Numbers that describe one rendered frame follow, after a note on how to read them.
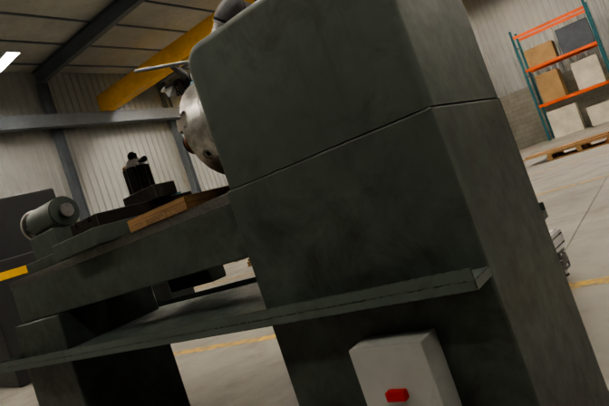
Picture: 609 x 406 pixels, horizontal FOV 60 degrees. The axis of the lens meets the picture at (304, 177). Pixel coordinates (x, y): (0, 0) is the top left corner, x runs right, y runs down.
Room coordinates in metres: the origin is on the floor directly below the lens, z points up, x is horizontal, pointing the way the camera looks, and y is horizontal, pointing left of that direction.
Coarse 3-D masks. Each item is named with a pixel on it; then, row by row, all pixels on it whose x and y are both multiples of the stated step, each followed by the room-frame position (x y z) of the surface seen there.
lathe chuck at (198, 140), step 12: (192, 84) 1.55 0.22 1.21; (192, 96) 1.49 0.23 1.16; (180, 108) 1.52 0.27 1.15; (192, 108) 1.48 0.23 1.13; (192, 120) 1.48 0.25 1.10; (192, 132) 1.49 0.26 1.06; (204, 132) 1.46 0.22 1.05; (192, 144) 1.50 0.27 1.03; (204, 144) 1.48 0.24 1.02; (204, 156) 1.51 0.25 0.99; (216, 156) 1.50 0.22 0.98; (216, 168) 1.55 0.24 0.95
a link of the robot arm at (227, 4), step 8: (224, 0) 2.38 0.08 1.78; (232, 0) 2.38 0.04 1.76; (240, 0) 2.41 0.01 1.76; (224, 8) 2.36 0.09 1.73; (232, 8) 2.37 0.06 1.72; (240, 8) 2.40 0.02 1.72; (216, 16) 2.37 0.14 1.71; (224, 16) 2.36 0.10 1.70; (232, 16) 2.38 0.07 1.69; (216, 24) 2.39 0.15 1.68; (192, 80) 2.45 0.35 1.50
